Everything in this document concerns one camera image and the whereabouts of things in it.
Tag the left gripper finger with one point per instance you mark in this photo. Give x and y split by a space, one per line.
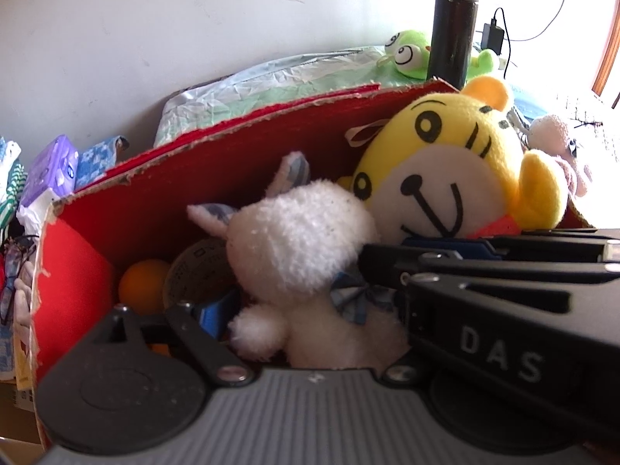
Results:
178 329

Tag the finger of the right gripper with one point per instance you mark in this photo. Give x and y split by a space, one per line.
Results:
557 255

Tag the pink-white bunny plush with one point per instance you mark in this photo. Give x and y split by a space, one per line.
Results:
558 137

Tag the white bunny plush blue bow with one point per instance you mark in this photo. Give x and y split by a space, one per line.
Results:
295 253

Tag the round tin can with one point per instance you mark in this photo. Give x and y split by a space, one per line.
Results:
201 274

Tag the orange ball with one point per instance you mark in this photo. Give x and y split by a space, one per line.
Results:
141 286

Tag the red cardboard box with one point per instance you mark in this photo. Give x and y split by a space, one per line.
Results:
104 400

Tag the yellow tiger plush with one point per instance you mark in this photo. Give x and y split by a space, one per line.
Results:
450 165

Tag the blue patterned package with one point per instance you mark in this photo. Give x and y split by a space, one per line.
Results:
95 161

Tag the purple tissue pack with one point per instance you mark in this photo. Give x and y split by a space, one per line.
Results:
51 177

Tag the green patterned tablecloth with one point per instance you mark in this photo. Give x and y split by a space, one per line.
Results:
275 82

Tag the pile of folded clothes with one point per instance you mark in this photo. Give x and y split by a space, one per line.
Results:
13 179

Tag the black charger adapter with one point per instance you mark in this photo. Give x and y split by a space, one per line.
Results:
493 36

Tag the black thermos bottle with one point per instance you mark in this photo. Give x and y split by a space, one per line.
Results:
452 39

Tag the green frog plush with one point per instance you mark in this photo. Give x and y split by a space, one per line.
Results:
409 52

